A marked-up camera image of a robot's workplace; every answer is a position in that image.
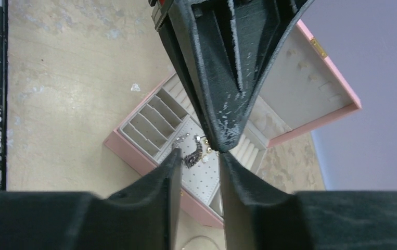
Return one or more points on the pink jewelry box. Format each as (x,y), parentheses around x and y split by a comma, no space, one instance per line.
(303,91)

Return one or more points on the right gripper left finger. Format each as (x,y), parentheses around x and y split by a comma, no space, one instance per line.
(143,215)

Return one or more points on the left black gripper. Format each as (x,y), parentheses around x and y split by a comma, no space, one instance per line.
(222,52)

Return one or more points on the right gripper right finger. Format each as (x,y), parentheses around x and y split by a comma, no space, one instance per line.
(258,215)

